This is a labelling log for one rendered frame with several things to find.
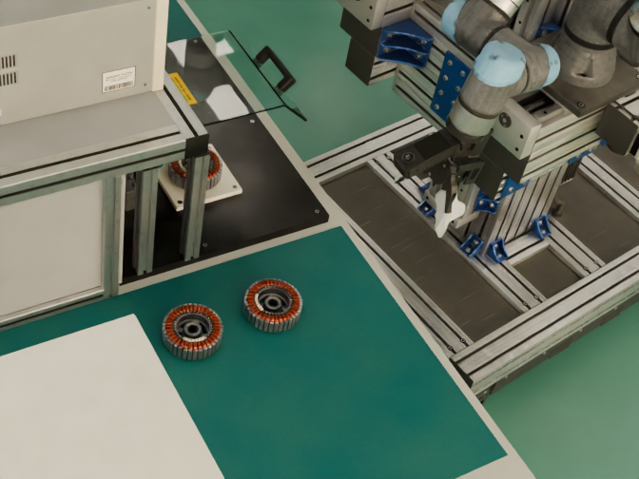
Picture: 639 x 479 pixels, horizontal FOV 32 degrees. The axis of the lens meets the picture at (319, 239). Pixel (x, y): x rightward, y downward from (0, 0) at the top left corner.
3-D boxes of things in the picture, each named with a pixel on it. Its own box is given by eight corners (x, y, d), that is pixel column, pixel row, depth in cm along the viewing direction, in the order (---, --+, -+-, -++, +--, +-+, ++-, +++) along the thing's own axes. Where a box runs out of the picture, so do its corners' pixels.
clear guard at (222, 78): (251, 47, 229) (254, 24, 225) (306, 121, 216) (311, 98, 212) (102, 81, 215) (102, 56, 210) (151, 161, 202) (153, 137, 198)
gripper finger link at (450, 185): (457, 214, 193) (458, 163, 191) (451, 215, 192) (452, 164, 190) (438, 209, 197) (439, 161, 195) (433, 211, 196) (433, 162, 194)
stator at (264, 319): (290, 285, 221) (293, 273, 218) (307, 329, 214) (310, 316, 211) (236, 293, 217) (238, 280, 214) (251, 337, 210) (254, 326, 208)
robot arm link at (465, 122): (474, 121, 182) (447, 89, 186) (463, 142, 185) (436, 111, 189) (507, 117, 187) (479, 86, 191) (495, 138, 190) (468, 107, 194)
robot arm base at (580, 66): (575, 35, 244) (590, -2, 237) (627, 74, 237) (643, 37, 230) (529, 55, 237) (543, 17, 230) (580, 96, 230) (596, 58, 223)
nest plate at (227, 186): (210, 147, 241) (211, 143, 240) (242, 193, 233) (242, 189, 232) (146, 163, 235) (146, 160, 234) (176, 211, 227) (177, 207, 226)
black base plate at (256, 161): (198, 43, 269) (199, 35, 267) (328, 221, 234) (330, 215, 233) (8, 83, 249) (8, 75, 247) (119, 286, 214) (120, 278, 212)
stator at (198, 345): (160, 315, 211) (161, 302, 208) (218, 313, 213) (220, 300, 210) (164, 362, 203) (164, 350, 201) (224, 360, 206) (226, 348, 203)
